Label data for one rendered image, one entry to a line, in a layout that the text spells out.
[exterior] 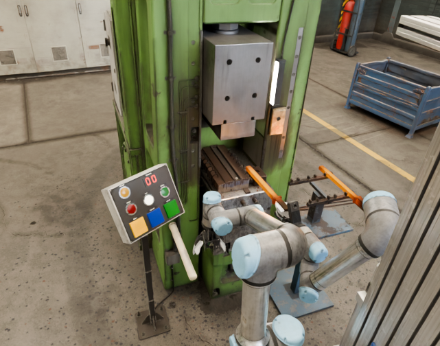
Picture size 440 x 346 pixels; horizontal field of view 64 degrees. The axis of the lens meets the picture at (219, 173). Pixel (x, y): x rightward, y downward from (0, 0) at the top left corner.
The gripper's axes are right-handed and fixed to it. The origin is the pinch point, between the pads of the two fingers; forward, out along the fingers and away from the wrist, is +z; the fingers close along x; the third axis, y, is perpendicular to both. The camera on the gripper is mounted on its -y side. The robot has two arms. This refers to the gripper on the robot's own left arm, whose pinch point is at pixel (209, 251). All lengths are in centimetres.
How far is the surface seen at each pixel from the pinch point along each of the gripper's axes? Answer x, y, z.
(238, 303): 30, -36, 93
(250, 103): 29, -49, -53
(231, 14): 19, -61, -93
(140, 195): -30.1, -23.3, -18.9
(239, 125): 23, -48, -41
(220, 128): 13, -47, -41
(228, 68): 15, -47, -72
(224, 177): 18, -52, -6
